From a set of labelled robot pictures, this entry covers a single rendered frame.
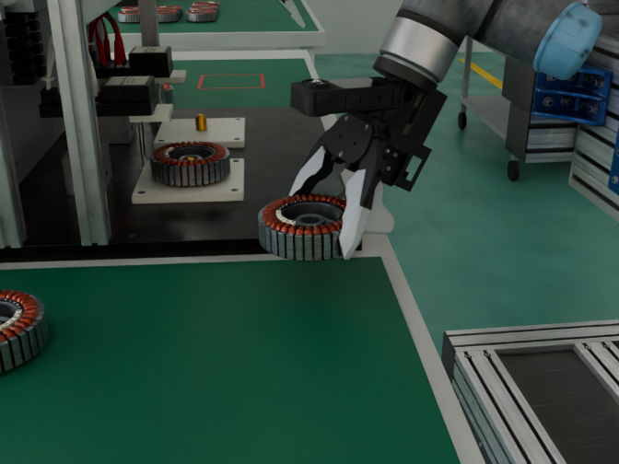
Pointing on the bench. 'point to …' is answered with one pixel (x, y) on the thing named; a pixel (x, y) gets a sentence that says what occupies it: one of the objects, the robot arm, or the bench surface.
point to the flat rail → (92, 9)
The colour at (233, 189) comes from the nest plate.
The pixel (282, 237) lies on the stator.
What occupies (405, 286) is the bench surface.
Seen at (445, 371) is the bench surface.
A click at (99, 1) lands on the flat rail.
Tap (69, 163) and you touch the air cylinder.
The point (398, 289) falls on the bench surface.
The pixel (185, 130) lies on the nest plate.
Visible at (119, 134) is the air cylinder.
